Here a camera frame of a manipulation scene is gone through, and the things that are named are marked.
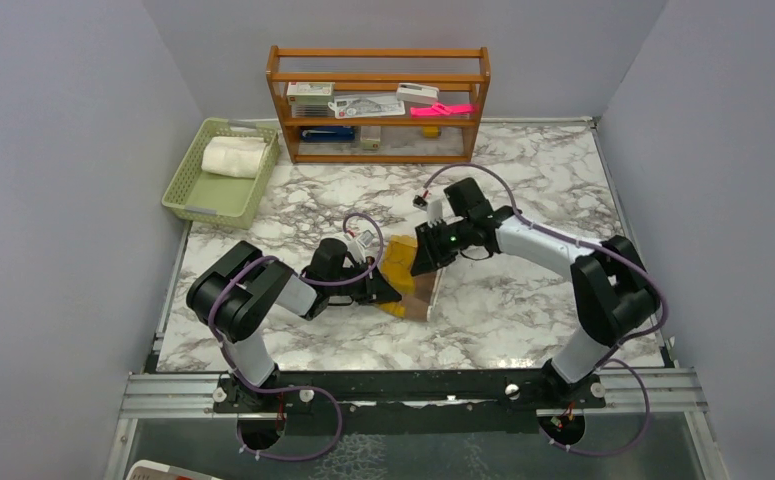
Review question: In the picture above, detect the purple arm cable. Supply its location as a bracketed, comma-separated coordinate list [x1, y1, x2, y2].
[206, 211, 387, 463]
[420, 162, 670, 458]

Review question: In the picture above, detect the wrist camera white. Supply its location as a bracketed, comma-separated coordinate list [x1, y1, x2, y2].
[413, 195, 444, 227]
[349, 230, 377, 263]

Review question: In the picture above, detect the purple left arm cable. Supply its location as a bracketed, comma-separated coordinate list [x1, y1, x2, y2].
[206, 211, 387, 463]

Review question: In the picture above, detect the blue object lower shelf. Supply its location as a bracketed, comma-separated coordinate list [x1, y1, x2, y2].
[300, 125, 355, 143]

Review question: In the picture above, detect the small green white box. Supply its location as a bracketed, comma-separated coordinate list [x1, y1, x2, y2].
[358, 125, 382, 151]

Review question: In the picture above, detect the white red object bottom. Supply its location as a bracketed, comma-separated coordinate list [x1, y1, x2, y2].
[125, 460, 220, 480]

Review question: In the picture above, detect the white device on shelf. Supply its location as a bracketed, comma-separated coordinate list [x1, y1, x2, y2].
[395, 83, 439, 106]

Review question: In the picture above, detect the yellow object lower shelf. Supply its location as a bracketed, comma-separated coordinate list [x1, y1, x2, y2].
[421, 126, 441, 139]

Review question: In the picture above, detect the white towel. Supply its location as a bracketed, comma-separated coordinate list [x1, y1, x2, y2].
[201, 136, 267, 179]

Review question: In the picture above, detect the wooden shelf rack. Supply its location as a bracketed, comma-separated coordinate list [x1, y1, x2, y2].
[265, 46, 492, 164]

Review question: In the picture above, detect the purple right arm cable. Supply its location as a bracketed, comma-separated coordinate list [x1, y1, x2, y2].
[420, 162, 670, 458]

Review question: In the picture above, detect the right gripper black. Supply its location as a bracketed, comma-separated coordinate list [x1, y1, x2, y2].
[411, 218, 471, 276]

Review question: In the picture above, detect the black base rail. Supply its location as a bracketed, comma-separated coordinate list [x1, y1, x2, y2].
[212, 369, 606, 436]

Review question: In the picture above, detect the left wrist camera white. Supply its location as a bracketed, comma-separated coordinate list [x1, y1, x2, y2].
[349, 230, 377, 263]

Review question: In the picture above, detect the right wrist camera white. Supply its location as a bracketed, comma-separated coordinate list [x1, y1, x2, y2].
[413, 195, 444, 227]

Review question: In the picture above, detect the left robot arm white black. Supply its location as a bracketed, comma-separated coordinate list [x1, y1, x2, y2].
[186, 236, 402, 411]

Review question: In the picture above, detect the pink tool on shelf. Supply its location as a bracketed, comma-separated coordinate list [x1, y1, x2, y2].
[410, 103, 475, 118]

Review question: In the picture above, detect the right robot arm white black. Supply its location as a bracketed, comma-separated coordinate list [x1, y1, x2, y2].
[410, 178, 660, 407]

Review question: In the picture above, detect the brown yellow cloth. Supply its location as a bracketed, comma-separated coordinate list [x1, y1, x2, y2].
[376, 235, 441, 322]

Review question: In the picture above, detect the white box red label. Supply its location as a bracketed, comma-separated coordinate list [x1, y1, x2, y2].
[286, 81, 334, 102]

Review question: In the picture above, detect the green plastic basket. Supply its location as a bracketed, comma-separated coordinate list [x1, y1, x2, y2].
[161, 117, 281, 230]

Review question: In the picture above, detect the ruler set package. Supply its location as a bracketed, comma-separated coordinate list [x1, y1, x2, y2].
[328, 94, 406, 119]

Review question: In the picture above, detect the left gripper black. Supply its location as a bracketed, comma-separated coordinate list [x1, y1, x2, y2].
[327, 257, 400, 306]

